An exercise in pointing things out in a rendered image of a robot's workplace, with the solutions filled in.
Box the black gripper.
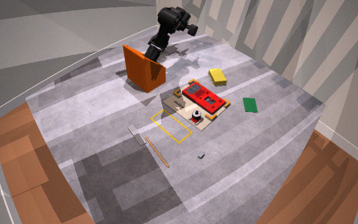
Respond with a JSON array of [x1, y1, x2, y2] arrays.
[[177, 21, 198, 36]]

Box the black rubber tyre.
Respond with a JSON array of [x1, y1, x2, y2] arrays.
[[192, 110, 201, 119]]

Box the yellow rectangular block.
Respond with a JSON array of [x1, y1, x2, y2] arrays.
[[209, 68, 227, 85]]

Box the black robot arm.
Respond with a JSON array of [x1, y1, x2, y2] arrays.
[[142, 7, 191, 62]]

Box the green flat rectangle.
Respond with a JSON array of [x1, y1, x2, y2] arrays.
[[243, 98, 258, 113]]

